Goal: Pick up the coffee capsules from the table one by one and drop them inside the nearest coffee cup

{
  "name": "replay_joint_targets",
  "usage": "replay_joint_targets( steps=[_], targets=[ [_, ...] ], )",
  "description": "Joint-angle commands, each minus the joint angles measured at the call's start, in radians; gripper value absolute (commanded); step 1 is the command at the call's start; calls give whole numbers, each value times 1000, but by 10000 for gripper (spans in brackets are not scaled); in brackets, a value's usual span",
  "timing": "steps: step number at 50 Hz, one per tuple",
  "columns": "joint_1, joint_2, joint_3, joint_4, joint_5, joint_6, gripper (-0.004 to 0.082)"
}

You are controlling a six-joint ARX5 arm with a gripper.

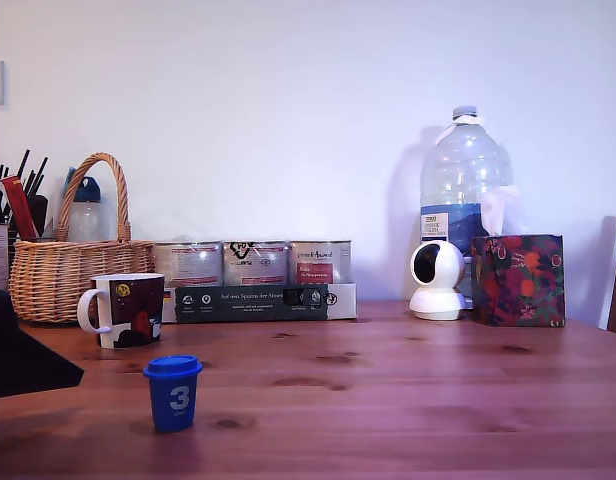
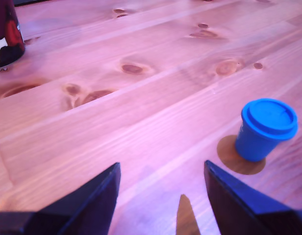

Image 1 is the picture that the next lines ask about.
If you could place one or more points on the thin black stick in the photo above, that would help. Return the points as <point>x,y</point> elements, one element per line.
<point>39,175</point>
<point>24,164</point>

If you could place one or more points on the cardboard can tray dark print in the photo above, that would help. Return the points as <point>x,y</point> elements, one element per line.
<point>248,304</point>

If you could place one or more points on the small white round camera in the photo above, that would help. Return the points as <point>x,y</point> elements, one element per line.
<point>438,280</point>

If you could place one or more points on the clear bottle with blue cap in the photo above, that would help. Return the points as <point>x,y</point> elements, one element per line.
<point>87,215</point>

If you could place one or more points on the large clear water bottle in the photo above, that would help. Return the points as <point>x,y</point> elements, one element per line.
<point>463,175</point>

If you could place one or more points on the silver food can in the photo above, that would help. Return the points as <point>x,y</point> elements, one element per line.
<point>188,265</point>
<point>255,262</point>

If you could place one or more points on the blue coffee capsule number three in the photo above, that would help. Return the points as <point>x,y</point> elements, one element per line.
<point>172,395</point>

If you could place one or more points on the silver can with red label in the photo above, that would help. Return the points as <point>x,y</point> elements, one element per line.
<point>318,262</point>

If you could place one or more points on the white tissue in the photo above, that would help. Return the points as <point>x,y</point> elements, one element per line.
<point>495,212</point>

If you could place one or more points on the floral tissue box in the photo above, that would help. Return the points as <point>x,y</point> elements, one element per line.
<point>523,285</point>

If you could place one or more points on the white mug with dark print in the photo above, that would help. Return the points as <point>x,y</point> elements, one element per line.
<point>138,310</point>

